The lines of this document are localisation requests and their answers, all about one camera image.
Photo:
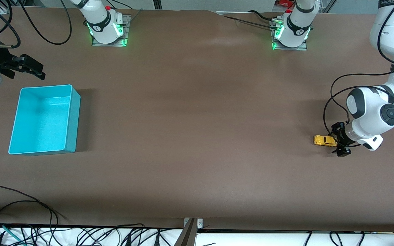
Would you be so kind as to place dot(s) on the metal table clamp bracket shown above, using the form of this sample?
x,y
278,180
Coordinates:
x,y
193,223

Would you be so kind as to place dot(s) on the teal plastic storage bin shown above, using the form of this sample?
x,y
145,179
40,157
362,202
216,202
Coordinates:
x,y
43,123

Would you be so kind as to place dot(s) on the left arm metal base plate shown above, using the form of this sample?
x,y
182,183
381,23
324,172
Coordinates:
x,y
305,46

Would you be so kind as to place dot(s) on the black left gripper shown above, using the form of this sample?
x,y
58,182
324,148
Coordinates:
x,y
341,137

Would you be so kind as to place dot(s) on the brown table cover mat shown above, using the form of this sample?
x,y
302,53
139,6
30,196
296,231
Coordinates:
x,y
197,136

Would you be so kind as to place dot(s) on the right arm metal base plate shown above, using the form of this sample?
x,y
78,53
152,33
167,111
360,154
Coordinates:
x,y
127,30

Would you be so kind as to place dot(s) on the red object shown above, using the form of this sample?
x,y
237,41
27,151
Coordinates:
x,y
284,3

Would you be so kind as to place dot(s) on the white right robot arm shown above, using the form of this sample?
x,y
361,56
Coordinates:
x,y
101,24

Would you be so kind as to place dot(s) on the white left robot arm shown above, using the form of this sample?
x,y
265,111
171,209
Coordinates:
x,y
371,109

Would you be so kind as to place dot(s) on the yellow beetle toy car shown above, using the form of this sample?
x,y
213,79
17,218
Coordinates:
x,y
324,140

